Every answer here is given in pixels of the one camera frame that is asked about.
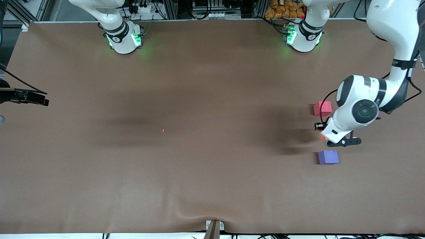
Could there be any aluminium frame post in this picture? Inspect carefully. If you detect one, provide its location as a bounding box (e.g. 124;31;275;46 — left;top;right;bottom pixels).
6;0;50;26

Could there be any brown table cover mat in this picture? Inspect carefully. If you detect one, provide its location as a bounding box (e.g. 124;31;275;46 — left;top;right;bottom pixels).
0;18;425;234

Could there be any white power strip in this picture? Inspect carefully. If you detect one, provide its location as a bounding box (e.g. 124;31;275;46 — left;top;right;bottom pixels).
131;0;154;14

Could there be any brown wooden bar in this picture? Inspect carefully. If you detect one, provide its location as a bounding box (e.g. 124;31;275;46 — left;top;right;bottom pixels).
204;221;220;239

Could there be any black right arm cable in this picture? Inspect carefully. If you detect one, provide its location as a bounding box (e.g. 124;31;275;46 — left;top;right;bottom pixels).
0;63;47;95

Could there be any purple foam block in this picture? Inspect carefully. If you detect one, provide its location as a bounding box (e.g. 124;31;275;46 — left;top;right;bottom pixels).
318;150;340;165

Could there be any grey metal clamp bracket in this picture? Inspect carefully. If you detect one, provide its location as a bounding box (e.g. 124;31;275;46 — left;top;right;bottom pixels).
206;220;225;232

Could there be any pile of orange bags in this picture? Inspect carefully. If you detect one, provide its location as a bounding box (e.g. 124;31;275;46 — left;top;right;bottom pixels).
265;0;306;19

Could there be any red foam block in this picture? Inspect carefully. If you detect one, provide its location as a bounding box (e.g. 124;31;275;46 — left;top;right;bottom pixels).
313;101;333;117

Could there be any white terminal block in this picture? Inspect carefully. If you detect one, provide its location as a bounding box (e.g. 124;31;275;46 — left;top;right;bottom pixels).
207;12;242;20

